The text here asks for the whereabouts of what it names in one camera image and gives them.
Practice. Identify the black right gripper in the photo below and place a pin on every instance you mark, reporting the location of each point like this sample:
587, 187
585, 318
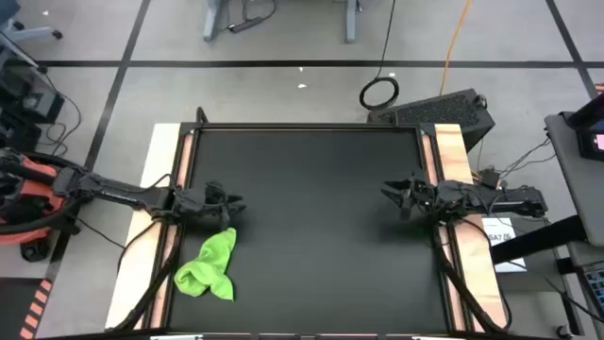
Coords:
427, 198

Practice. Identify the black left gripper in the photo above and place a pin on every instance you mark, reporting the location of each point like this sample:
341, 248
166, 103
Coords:
198, 203

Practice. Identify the green microfibre towel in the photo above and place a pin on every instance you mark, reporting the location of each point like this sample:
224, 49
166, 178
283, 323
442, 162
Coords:
210, 269

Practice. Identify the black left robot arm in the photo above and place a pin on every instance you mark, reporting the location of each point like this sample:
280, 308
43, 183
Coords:
118, 193

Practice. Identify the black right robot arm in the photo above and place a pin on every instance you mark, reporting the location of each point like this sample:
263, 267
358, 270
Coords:
519, 196

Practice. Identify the black power adapter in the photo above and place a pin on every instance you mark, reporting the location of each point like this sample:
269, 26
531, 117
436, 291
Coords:
491, 177

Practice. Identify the black computer tower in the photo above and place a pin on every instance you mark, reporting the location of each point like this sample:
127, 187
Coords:
439, 111

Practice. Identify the white paper sheet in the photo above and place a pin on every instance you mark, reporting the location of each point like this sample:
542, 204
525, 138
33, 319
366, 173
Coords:
505, 226

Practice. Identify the black power strip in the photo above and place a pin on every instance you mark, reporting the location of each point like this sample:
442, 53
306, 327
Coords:
245, 24

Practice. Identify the grey side table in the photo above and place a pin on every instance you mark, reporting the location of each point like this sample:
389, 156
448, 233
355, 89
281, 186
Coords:
580, 189

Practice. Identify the grey desk leg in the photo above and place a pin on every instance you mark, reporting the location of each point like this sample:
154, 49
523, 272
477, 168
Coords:
212, 21
350, 21

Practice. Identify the orange vacuum cleaner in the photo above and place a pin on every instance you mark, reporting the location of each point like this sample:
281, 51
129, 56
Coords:
40, 170

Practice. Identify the black monitor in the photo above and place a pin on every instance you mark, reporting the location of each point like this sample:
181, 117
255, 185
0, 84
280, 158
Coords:
590, 115

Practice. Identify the black keypad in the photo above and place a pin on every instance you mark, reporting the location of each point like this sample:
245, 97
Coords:
595, 285

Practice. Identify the orange striped floor mat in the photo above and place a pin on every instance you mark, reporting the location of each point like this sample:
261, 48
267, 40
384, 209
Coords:
35, 307

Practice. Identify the black equipment box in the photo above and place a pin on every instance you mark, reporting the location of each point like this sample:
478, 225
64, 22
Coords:
26, 94

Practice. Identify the grey office chair base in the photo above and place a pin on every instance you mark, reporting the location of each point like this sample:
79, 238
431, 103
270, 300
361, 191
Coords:
28, 32

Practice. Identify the black frame bracket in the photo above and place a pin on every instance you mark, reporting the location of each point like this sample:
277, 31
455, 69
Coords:
202, 117

